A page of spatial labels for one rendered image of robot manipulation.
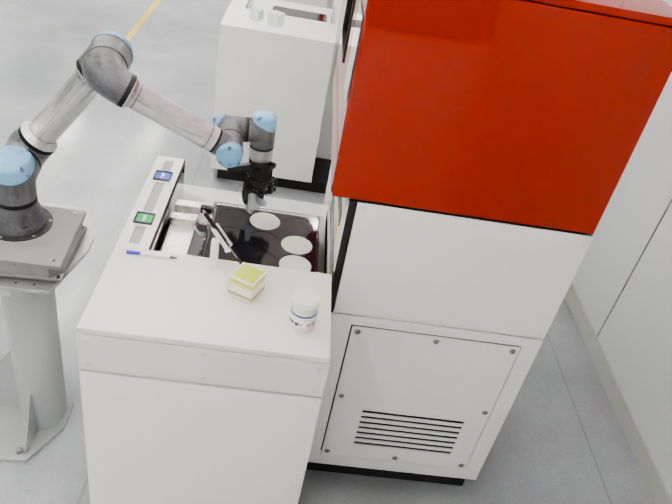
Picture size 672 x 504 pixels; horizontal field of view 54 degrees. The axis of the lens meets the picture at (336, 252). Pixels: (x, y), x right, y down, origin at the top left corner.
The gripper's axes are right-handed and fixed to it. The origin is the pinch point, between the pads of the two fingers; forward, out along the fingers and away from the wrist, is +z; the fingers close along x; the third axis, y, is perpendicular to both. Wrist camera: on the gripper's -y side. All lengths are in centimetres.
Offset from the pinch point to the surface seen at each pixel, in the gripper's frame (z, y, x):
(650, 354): 55, 144, 103
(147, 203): -4.0, -21.2, -25.4
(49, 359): 56, -40, -53
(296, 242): 1.7, 21.3, -2.9
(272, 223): 1.6, 9.4, 0.6
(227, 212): 1.7, -5.4, -4.6
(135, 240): -3.9, -10.2, -42.1
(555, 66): -75, 78, 4
